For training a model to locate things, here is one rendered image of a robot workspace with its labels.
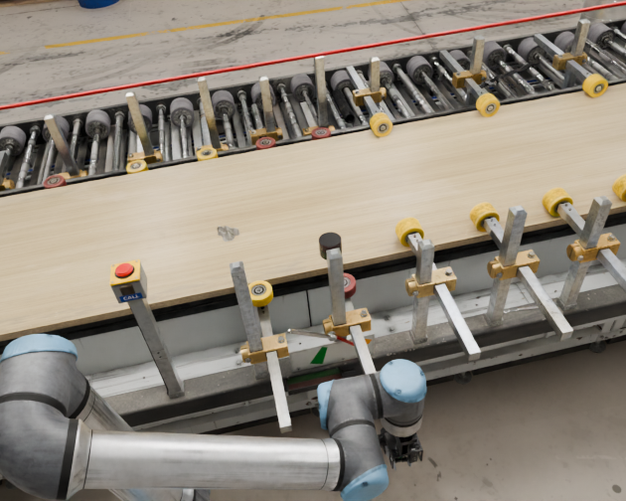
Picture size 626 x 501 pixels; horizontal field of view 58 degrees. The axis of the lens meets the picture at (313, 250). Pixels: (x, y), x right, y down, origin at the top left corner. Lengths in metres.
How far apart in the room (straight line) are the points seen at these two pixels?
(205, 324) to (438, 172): 0.99
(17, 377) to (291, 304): 1.06
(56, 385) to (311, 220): 1.15
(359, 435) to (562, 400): 1.65
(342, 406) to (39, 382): 0.53
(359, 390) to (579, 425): 1.58
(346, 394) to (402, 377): 0.12
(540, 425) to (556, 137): 1.15
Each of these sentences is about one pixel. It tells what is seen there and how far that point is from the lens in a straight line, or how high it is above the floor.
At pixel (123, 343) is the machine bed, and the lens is 1.93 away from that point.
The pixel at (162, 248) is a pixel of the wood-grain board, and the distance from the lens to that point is 1.94.
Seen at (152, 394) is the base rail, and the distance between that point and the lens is 1.82.
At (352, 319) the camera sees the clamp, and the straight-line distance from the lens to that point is 1.65.
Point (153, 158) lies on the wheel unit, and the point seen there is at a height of 0.85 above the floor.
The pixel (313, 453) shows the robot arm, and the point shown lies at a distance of 1.03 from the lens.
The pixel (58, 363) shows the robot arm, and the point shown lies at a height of 1.42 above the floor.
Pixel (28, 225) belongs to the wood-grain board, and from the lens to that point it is 2.26.
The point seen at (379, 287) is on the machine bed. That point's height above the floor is 0.74.
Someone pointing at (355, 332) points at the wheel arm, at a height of 0.86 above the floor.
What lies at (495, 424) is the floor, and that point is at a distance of 2.52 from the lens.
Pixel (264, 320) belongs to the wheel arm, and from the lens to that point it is 1.74.
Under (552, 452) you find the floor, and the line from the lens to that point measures 2.51.
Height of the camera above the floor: 2.15
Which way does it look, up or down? 44 degrees down
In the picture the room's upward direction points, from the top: 6 degrees counter-clockwise
